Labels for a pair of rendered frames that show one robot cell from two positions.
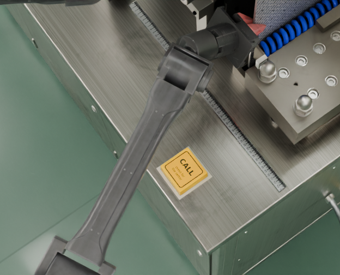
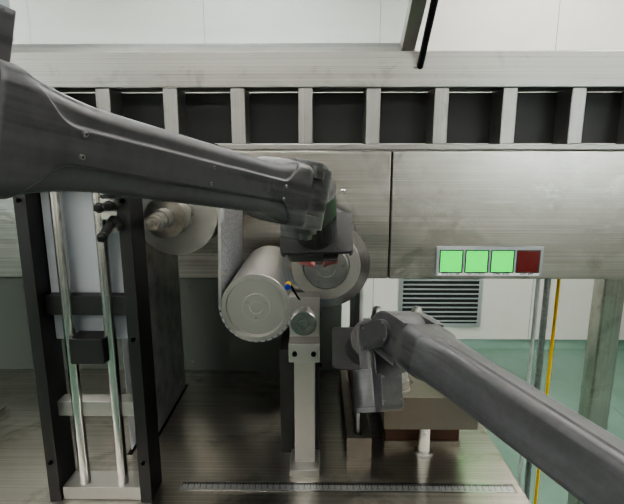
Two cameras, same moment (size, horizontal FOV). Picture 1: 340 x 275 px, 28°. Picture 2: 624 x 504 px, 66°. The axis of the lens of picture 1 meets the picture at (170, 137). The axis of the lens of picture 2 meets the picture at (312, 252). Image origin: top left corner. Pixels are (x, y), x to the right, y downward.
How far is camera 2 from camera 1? 1.01 m
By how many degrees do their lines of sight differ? 70
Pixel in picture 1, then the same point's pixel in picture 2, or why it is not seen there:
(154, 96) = (428, 334)
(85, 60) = not seen: outside the picture
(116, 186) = (552, 405)
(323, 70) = not seen: hidden behind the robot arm
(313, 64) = not seen: hidden behind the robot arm
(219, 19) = (342, 338)
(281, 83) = (415, 386)
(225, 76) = (345, 463)
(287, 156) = (473, 468)
